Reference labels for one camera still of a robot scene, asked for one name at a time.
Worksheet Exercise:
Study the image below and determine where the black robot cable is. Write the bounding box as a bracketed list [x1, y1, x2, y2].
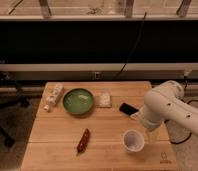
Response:
[164, 74, 198, 145]

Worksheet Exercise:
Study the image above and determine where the green ceramic bowl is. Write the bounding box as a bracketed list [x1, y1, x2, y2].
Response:
[62, 88, 94, 116]

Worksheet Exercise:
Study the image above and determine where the black hanging cable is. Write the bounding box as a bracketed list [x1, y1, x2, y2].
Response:
[112, 11, 148, 81]

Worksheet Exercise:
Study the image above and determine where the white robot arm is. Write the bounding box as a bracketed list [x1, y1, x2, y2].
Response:
[138, 80, 198, 136]

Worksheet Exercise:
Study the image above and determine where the black office chair base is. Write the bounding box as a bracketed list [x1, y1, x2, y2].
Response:
[0, 87, 30, 149]

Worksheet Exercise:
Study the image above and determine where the red chili pepper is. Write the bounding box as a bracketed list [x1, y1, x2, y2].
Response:
[77, 129, 90, 153]

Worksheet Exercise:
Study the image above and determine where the black smartphone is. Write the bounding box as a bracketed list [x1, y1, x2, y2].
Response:
[119, 103, 138, 116]

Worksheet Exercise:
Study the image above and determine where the white sponge block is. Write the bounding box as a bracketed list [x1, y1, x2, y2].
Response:
[99, 93, 111, 108]

